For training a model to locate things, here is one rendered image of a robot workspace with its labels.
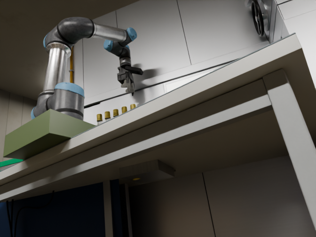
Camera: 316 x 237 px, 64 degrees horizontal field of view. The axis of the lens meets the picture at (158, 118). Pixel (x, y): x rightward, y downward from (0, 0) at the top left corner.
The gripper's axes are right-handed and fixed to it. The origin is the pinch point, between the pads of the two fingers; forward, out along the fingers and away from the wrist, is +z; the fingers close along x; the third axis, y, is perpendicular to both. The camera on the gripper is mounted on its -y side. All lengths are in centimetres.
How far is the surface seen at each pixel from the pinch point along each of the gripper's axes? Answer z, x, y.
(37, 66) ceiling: -152, -114, 178
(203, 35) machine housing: -35, -13, -50
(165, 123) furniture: 56, 73, -35
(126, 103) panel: 0.2, -12.3, 9.0
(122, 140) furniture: 55, 68, -21
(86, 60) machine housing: -49, -16, 40
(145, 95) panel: -1.9, -11.9, -5.0
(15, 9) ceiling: -152, -25, 129
